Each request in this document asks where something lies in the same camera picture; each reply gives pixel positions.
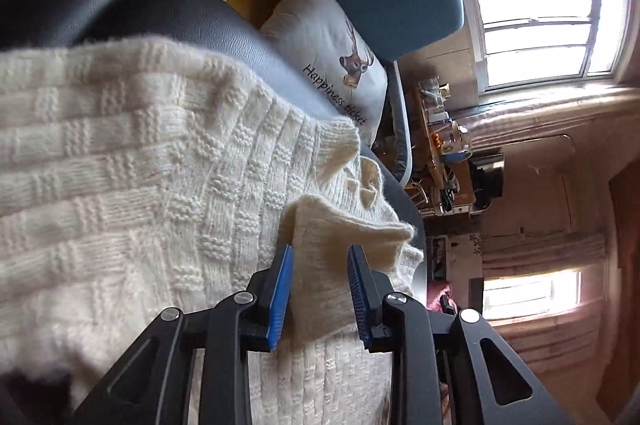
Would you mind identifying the pink ruffled bedding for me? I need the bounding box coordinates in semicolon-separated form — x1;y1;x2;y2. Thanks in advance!
427;281;457;312

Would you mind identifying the large barred window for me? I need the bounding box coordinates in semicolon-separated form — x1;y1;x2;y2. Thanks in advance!
460;0;632;93

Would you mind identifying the wooden desk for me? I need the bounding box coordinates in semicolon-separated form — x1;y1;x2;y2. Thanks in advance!
412;80;476;216

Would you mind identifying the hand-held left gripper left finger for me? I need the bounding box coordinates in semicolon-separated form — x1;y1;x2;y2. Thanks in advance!
70;244;296;425

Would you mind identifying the white knit sweater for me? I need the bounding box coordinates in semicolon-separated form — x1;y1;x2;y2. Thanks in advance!
0;36;423;425

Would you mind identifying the row of clear jars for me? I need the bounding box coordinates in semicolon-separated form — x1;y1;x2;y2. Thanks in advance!
419;78;453;126

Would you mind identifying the patterned beige curtain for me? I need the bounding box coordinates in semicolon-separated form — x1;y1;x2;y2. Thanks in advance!
460;88;640;152

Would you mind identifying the deer print pillow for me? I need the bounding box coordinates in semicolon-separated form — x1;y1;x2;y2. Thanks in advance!
260;0;390;146

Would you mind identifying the grey yellow blue sofa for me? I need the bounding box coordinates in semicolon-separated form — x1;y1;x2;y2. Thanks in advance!
227;0;466;186

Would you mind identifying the blue round object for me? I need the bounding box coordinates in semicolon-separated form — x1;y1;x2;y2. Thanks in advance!
440;148;473;166

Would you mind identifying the black monitor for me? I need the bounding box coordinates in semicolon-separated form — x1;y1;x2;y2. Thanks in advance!
470;152;506;212

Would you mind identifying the small window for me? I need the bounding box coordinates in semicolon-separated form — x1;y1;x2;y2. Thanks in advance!
482;270;583;322

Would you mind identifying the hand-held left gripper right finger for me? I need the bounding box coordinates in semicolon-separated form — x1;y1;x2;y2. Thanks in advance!
346;245;576;425

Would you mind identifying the black leather padded table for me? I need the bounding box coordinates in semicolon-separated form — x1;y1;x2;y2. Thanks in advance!
0;0;431;306

